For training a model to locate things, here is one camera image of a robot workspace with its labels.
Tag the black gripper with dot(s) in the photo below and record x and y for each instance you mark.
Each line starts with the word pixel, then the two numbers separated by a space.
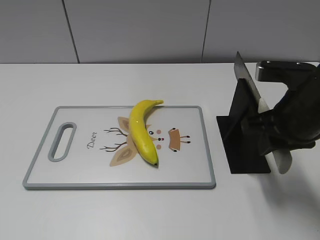
pixel 296 116

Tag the white-handled kitchen knife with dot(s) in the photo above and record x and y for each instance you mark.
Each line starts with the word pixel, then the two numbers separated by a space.
pixel 282 157

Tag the yellow plastic banana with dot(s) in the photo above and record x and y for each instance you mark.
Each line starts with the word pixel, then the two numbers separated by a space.
pixel 139 133

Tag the black knife stand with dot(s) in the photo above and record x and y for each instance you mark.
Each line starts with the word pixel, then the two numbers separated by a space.
pixel 240 145

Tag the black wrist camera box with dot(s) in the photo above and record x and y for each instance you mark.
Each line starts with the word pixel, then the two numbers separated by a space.
pixel 290 73

